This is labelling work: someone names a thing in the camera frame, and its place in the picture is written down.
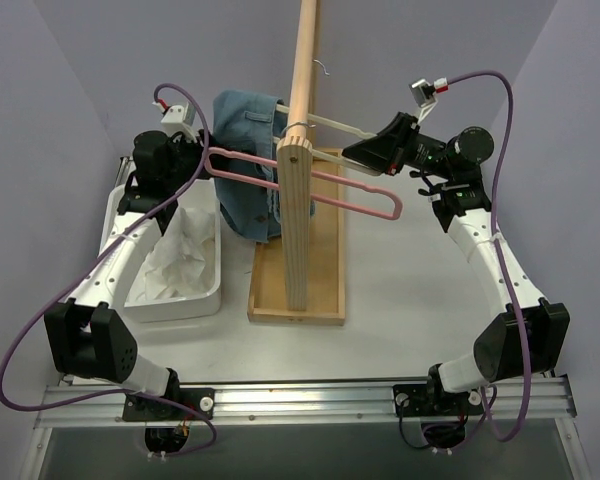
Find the beige hanger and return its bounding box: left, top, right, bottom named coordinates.
left=273, top=58, right=380, bottom=177

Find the pink hanger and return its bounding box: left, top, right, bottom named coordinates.
left=204, top=147, right=404, bottom=221

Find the blue denim garment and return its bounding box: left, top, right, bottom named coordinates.
left=212, top=89, right=316, bottom=245

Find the white pleated skirt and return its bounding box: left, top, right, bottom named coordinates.
left=127, top=207, right=215, bottom=303

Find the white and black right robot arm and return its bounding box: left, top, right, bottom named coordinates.
left=342, top=112, right=570, bottom=413

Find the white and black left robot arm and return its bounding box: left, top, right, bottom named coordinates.
left=44, top=130, right=203, bottom=419

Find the white plastic basket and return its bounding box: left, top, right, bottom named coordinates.
left=119, top=180, right=221, bottom=323

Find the wooden clothes rack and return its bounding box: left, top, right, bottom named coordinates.
left=247, top=1, right=345, bottom=326

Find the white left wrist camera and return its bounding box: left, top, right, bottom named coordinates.
left=152, top=99, right=197, bottom=141

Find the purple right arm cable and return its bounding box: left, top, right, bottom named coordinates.
left=424, top=70, right=534, bottom=451

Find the aluminium mounting rail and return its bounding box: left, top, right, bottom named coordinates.
left=28, top=151, right=581, bottom=480

